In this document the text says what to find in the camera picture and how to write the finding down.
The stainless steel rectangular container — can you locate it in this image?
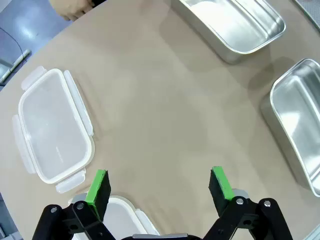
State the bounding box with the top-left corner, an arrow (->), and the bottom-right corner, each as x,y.
171,0 -> 287,64
260,58 -> 320,198

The perforated metal baking tray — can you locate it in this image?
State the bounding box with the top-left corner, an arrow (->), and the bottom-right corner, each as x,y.
293,0 -> 320,29

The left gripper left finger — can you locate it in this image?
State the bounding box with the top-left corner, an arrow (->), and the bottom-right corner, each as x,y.
31,169 -> 113,240

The thin black floor cable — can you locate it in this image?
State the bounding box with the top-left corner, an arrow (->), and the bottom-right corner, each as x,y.
0,26 -> 26,59

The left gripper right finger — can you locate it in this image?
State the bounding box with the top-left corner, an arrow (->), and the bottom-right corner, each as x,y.
203,166 -> 293,240

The person's right hand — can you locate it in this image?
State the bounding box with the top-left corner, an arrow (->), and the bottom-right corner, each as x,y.
48,0 -> 94,21

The white bar on floor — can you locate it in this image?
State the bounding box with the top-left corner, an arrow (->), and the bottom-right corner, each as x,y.
0,49 -> 32,85

